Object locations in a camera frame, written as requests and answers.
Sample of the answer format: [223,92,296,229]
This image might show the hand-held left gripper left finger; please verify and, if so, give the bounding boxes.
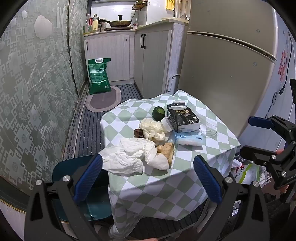
[24,153,103,241]

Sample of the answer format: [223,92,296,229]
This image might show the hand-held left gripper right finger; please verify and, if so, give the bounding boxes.
[193,155,271,241]

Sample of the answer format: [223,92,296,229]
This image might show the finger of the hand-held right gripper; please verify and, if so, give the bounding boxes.
[240,145,289,168]
[248,115,296,149]

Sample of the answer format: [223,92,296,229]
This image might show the teal plastic trash bin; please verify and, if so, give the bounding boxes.
[51,154,114,222]

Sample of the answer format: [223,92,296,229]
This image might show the blue wet wipes pack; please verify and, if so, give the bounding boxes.
[174,129,205,146]

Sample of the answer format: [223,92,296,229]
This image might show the white tissue paper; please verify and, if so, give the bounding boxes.
[98,137,170,175]

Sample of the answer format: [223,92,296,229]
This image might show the bread piece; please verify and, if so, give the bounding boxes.
[156,142,175,169]

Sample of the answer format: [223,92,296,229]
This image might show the cream plastic bag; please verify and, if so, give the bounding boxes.
[139,118,170,142]

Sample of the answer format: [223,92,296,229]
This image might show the green white plastic bag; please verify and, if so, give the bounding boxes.
[231,159,267,186]

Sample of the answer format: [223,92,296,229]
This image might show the grey striped floor carpet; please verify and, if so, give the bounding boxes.
[62,83,206,239]

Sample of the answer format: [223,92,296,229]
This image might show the black tissue pack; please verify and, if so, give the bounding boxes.
[167,101,201,132]

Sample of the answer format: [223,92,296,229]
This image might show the small white jar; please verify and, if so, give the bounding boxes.
[161,118,173,132]

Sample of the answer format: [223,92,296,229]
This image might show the beige refrigerator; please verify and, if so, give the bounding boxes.
[177,0,286,139]

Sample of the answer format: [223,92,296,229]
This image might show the oval grey floor mat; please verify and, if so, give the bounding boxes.
[85,86,121,113]

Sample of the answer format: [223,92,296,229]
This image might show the green white checkered tablecloth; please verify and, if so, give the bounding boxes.
[100,90,241,239]

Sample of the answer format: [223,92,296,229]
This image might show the green lime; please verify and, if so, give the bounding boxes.
[152,106,166,121]

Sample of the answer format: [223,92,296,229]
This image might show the green rice bag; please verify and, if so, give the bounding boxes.
[87,57,111,95]

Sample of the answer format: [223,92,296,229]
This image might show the white kitchen cabinet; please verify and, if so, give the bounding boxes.
[134,19,189,100]
[83,31,136,84]

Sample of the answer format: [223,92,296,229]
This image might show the hanging kitchen utensils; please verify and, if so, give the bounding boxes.
[179,0,189,20]

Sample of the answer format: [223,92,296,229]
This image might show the dark stove top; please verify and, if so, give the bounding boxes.
[104,26,134,31]

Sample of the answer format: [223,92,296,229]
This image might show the clear plastic bottle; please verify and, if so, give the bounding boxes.
[85,14,93,33]

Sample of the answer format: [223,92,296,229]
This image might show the frying pan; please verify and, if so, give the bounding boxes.
[98,15,132,27]

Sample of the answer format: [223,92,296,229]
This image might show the black power cable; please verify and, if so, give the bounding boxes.
[266,32,293,112]

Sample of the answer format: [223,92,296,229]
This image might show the red wall sticker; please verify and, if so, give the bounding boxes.
[278,50,290,81]

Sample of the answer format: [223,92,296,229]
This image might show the wire wall rack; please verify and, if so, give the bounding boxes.
[132,0,148,11]

